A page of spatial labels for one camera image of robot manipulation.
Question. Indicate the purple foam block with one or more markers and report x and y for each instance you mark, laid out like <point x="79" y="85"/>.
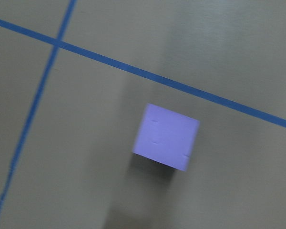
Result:
<point x="166" y="137"/>

